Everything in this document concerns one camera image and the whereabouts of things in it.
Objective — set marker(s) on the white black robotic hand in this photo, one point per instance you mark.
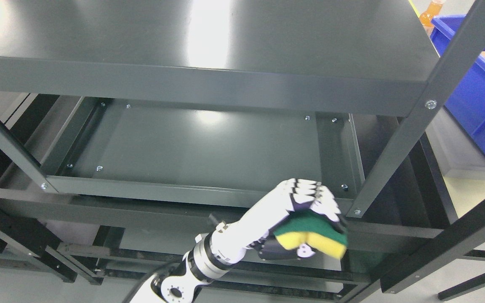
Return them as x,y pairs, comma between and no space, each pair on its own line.
288,196

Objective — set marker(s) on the green yellow sponge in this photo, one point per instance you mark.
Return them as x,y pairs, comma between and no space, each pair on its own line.
306,231

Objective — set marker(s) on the dark metal shelf rack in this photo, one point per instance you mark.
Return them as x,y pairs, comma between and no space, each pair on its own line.
131,129

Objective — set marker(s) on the orange bottle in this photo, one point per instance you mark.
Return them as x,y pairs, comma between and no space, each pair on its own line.
432,10

